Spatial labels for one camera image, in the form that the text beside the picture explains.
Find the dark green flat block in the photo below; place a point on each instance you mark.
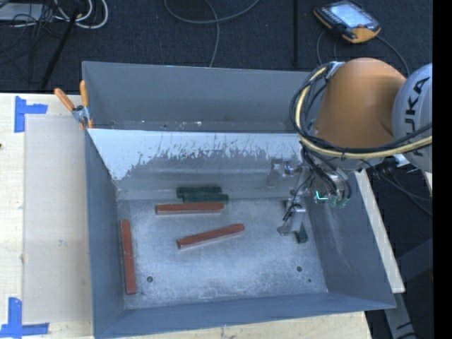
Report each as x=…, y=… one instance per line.
x=302, y=235
x=197, y=190
x=208, y=198

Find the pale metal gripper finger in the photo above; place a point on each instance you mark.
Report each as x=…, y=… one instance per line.
x=295, y=221
x=282, y=175

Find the red-brown flat block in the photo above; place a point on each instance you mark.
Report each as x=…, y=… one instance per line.
x=128, y=256
x=189, y=208
x=210, y=236

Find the grey metal bin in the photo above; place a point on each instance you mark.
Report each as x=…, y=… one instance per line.
x=226, y=260

